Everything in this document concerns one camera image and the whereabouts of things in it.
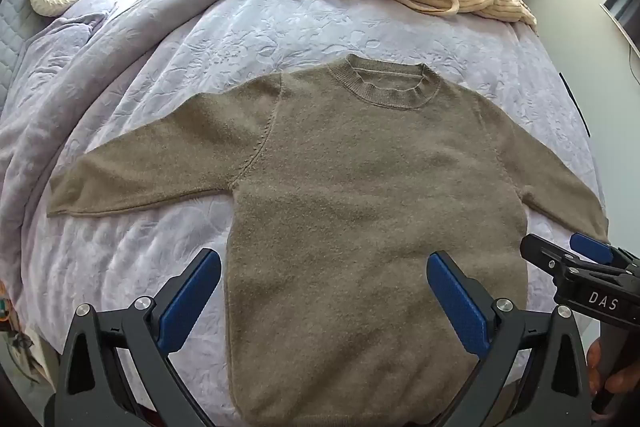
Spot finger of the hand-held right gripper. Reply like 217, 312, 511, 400
570, 232, 640, 268
520, 234, 568, 279

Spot colourful clutter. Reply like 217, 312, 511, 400
0, 279, 32, 385

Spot bed with white quilt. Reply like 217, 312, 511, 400
0, 0, 608, 427

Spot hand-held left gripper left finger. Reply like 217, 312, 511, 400
42, 248, 222, 427

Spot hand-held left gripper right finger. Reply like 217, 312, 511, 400
426, 250, 603, 427

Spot brown knit sweater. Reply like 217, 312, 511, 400
46, 54, 610, 427

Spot person's right hand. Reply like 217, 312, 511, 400
586, 338, 640, 420

